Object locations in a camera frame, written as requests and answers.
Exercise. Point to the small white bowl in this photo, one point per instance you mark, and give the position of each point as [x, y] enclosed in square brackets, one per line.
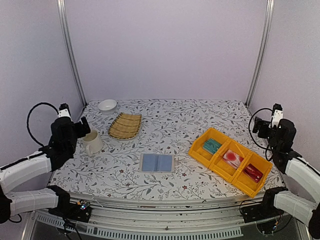
[107, 106]

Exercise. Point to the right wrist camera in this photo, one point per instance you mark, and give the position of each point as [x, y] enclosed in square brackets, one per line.
[276, 116]

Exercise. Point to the front aluminium rail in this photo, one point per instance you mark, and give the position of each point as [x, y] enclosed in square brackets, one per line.
[200, 219]

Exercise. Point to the teal VIP card stack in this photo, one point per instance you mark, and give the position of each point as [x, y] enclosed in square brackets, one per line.
[211, 146]

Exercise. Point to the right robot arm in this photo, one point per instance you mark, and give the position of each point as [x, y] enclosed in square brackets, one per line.
[280, 137]

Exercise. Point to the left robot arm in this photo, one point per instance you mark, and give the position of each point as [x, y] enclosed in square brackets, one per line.
[49, 158]

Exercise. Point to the pink circle card stack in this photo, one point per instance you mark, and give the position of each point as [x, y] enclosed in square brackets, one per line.
[233, 159]

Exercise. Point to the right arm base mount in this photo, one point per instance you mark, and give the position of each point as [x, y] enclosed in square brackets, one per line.
[268, 221]

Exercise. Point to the yellow three-compartment bin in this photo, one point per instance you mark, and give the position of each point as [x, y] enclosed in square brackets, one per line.
[216, 163]

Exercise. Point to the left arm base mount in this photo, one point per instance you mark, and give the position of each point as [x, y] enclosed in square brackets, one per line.
[79, 211]

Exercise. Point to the left aluminium frame post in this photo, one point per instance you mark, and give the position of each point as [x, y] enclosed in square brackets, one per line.
[61, 7]

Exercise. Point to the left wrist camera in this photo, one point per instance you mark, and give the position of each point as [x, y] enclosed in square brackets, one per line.
[64, 115]

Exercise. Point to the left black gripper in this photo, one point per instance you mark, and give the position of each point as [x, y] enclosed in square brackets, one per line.
[82, 132]

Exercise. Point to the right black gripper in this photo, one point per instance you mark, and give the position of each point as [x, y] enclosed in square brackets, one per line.
[258, 124]

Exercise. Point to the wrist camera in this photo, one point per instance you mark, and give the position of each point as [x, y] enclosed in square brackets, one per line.
[276, 116]
[64, 115]

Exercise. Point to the right aluminium frame post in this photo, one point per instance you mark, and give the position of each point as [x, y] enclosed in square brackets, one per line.
[261, 51]

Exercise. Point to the red card stack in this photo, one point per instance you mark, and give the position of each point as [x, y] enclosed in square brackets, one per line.
[254, 174]

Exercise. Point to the woven bamboo tray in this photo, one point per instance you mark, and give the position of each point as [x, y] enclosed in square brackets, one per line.
[125, 126]

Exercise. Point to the aluminium frame post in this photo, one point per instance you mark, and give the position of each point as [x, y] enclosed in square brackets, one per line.
[61, 7]
[261, 51]

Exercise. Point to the white ceramic mug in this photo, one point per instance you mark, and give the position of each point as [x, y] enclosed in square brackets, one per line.
[92, 143]

